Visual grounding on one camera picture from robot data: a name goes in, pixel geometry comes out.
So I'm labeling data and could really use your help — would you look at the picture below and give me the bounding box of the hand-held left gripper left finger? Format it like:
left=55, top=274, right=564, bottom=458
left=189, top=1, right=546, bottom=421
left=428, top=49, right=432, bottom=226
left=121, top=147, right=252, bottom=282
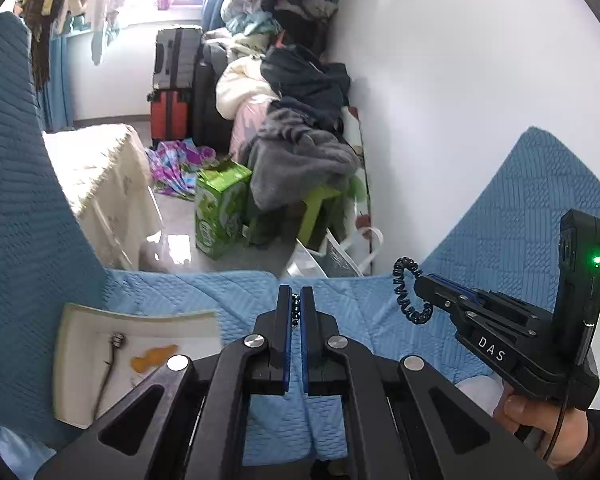
left=34, top=284, right=294, bottom=480

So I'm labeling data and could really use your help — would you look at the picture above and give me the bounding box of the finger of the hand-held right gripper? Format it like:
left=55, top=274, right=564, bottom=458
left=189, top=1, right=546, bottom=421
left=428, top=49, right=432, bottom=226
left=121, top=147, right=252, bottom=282
left=414, top=277, right=537, bottom=335
left=426, top=273, right=539, bottom=321

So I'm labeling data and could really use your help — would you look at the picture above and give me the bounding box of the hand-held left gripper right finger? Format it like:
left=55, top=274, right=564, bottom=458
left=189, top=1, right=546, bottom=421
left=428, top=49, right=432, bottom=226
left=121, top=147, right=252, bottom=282
left=301, top=285, right=561, bottom=480

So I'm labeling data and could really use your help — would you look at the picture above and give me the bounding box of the black spiral hair tie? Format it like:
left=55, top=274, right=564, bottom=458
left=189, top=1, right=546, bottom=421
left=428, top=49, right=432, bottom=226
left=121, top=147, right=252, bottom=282
left=392, top=257, right=434, bottom=325

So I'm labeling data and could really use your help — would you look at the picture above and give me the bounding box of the white square tray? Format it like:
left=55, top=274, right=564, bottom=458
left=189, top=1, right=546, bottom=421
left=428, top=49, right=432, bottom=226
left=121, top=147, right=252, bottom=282
left=52, top=302, right=226, bottom=431

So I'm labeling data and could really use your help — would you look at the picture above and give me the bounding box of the black rhinestone hair clip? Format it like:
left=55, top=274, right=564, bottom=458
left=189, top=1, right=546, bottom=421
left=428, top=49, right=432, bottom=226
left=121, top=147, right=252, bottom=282
left=92, top=332, right=127, bottom=419

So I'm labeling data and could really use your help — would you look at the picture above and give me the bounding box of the person's right forearm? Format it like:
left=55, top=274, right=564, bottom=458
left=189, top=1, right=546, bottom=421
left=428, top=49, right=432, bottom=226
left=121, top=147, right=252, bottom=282
left=555, top=407, right=600, bottom=472

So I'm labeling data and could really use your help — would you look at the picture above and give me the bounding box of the person's right hand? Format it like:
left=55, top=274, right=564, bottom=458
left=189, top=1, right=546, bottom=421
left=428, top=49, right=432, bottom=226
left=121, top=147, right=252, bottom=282
left=492, top=380, right=593, bottom=469

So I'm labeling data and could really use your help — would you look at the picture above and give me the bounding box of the blue quilted cover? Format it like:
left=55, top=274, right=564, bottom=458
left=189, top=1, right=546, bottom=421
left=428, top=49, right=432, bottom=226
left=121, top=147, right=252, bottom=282
left=0, top=12, right=600, bottom=466

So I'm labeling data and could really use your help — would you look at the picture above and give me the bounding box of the green plastic stool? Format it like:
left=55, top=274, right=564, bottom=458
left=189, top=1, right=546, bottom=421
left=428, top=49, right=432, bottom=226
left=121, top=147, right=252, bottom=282
left=297, top=182, right=369, bottom=256

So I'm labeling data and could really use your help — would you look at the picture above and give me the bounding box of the orange hair clip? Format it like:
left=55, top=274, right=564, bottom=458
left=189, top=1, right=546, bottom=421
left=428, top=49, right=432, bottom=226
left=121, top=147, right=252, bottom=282
left=130, top=344, right=179, bottom=374

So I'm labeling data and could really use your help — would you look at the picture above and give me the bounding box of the green carton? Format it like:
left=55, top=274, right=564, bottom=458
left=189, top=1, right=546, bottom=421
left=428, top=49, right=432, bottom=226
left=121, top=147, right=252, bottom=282
left=194, top=157, right=254, bottom=261

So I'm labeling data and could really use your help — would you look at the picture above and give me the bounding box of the grey fleece garment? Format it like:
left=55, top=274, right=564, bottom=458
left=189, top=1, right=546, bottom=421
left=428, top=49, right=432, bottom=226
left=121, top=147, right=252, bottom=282
left=250, top=110, right=364, bottom=211

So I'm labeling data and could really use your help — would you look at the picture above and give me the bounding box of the purple patterned cloth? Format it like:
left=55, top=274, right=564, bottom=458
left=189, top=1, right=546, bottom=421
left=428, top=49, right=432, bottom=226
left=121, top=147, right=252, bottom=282
left=145, top=139, right=219, bottom=202

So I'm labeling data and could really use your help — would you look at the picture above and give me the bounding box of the cream cloth covered cabinet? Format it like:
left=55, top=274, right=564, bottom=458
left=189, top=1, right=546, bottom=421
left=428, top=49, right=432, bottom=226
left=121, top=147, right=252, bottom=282
left=42, top=122, right=164, bottom=271

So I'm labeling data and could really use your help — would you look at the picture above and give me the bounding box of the tall black suitcase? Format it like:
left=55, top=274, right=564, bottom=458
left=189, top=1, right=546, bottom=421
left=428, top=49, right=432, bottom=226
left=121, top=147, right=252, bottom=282
left=192, top=42, right=237, bottom=154

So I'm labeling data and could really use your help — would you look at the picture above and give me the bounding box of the red suitcase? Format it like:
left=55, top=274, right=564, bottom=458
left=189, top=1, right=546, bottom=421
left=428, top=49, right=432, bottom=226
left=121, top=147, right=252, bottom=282
left=150, top=89, right=194, bottom=149

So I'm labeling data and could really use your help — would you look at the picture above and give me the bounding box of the pile of clothes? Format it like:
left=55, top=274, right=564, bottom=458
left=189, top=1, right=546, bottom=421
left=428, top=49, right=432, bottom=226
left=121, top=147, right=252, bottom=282
left=202, top=0, right=355, bottom=161

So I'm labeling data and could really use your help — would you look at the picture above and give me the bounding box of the blue curtain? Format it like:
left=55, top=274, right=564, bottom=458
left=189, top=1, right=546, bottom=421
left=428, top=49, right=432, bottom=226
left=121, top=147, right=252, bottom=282
left=42, top=17, right=121, bottom=132

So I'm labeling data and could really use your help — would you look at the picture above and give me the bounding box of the black cable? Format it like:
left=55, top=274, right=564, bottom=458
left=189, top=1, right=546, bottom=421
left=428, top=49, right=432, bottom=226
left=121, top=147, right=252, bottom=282
left=542, top=322, right=596, bottom=461

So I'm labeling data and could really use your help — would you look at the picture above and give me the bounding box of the white bag with handles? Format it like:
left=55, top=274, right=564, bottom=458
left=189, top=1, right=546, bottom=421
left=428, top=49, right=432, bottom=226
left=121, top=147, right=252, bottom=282
left=280, top=227, right=384, bottom=281

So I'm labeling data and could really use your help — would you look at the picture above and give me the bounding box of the black strapped suitcase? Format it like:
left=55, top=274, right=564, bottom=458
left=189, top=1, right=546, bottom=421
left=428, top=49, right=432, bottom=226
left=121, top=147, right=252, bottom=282
left=152, top=27, right=204, bottom=92

